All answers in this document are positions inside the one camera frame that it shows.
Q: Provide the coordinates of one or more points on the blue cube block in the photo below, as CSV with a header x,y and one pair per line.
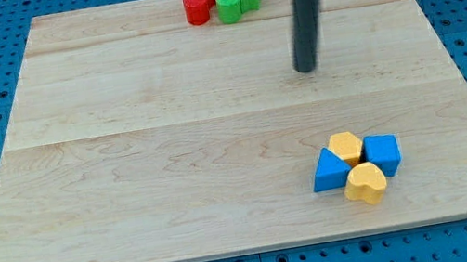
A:
x,y
383,151

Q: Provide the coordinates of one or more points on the green cylinder block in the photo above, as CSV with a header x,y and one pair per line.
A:
x,y
229,11

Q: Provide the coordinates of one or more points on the yellow hexagon block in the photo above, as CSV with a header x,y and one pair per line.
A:
x,y
346,146

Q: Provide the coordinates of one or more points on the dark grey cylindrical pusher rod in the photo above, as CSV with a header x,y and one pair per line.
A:
x,y
305,15

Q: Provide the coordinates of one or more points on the yellow heart block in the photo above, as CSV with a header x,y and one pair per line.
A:
x,y
366,182

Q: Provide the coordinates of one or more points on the blue triangle block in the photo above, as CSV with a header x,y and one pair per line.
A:
x,y
331,172

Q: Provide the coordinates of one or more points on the light wooden board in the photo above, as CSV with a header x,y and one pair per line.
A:
x,y
136,137

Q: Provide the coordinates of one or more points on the red cylinder block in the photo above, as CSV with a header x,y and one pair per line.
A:
x,y
197,11

